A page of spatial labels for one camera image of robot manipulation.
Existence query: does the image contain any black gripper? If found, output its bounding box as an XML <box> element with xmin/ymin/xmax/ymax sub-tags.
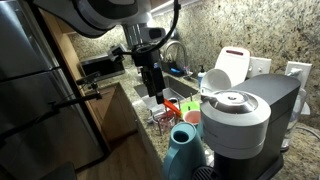
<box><xmin>132</xmin><ymin>46</ymin><xmax>165</xmax><ymax>104</ymax></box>

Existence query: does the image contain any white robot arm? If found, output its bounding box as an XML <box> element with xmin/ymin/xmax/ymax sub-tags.
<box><xmin>31</xmin><ymin>0</ymin><xmax>181</xmax><ymax>104</ymax></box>

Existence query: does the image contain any pink white mug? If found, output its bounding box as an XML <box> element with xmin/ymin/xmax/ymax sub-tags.
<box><xmin>183</xmin><ymin>110</ymin><xmax>201</xmax><ymax>125</ymax></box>

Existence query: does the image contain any orange red utensil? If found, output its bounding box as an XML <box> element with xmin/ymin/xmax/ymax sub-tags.
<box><xmin>163</xmin><ymin>99</ymin><xmax>182</xmax><ymax>117</ymax></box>

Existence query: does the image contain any metal dish rack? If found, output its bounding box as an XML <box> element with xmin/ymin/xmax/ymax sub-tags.
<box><xmin>149</xmin><ymin>98</ymin><xmax>184</xmax><ymax>135</ymax></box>

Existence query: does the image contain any green plastic bowl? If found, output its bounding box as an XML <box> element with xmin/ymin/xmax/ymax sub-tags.
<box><xmin>181</xmin><ymin>101</ymin><xmax>200</xmax><ymax>114</ymax></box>

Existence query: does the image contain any blue soap dispenser bottle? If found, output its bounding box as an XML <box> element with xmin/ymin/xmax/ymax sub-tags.
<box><xmin>197</xmin><ymin>65</ymin><xmax>206</xmax><ymax>89</ymax></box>

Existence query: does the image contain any silver kitchen faucet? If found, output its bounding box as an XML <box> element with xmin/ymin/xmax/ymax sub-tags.
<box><xmin>161</xmin><ymin>40</ymin><xmax>193</xmax><ymax>78</ymax></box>

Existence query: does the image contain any large white bowl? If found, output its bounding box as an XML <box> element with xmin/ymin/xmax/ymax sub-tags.
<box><xmin>200</xmin><ymin>69</ymin><xmax>231</xmax><ymax>96</ymax></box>

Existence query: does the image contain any black toaster oven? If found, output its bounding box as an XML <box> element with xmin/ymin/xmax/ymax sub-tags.
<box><xmin>79</xmin><ymin>54</ymin><xmax>125</xmax><ymax>80</ymax></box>

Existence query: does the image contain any white pink cutting board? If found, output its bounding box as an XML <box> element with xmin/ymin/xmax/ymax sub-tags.
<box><xmin>215</xmin><ymin>46</ymin><xmax>250</xmax><ymax>86</ymax></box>

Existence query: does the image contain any stainless steel refrigerator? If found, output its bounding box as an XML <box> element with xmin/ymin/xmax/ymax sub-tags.
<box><xmin>0</xmin><ymin>0</ymin><xmax>108</xmax><ymax>180</ymax></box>

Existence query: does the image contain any clear glass water tank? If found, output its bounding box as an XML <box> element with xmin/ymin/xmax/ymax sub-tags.
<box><xmin>280</xmin><ymin>88</ymin><xmax>310</xmax><ymax>152</ymax></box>

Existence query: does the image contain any white light switch plate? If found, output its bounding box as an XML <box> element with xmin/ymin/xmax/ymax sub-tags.
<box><xmin>247</xmin><ymin>57</ymin><xmax>271</xmax><ymax>78</ymax></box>

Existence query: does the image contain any white plug with cable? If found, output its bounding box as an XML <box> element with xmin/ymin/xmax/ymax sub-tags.
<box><xmin>288</xmin><ymin>68</ymin><xmax>302</xmax><ymax>77</ymax></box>

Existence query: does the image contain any white wall outlet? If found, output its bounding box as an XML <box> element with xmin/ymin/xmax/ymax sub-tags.
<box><xmin>285</xmin><ymin>61</ymin><xmax>312</xmax><ymax>88</ymax></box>

